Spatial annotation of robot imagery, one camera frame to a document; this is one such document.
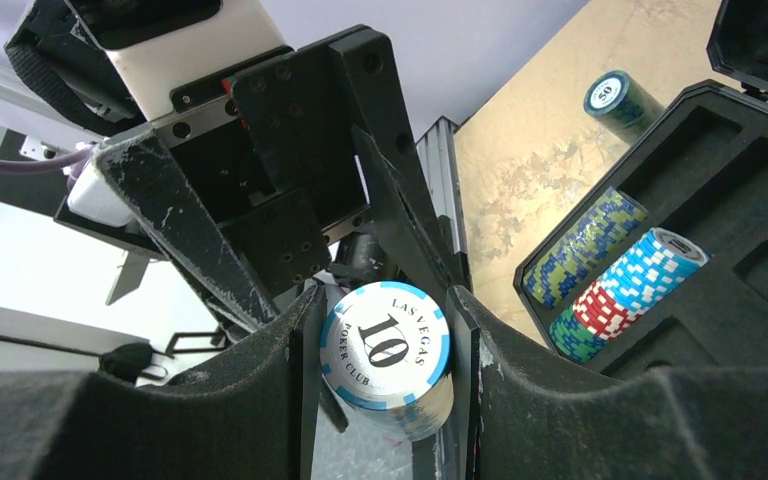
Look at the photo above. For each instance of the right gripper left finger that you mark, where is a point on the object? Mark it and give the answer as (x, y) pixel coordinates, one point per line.
(249, 412)

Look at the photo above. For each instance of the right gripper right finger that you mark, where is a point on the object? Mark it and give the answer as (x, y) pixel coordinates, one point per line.
(534, 415)

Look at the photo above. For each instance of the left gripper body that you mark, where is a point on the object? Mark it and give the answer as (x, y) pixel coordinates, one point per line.
(273, 158)

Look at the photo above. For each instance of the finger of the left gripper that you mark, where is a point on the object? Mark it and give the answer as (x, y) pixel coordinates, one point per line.
(144, 175)
(403, 215)

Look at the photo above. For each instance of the white blue 10 chip stack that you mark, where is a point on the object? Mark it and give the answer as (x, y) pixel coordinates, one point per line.
(385, 351)

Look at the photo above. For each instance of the dark green 50 chip stack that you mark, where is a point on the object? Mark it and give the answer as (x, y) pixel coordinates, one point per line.
(621, 105)

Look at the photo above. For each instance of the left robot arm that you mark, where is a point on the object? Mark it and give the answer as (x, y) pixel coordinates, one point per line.
(54, 56)

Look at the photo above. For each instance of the blue red green chip row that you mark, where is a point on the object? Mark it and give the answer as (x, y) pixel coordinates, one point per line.
(643, 276)

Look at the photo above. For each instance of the black poker case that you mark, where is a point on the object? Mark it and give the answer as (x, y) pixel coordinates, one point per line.
(701, 171)

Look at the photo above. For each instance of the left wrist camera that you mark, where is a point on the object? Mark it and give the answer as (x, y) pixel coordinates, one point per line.
(157, 47)

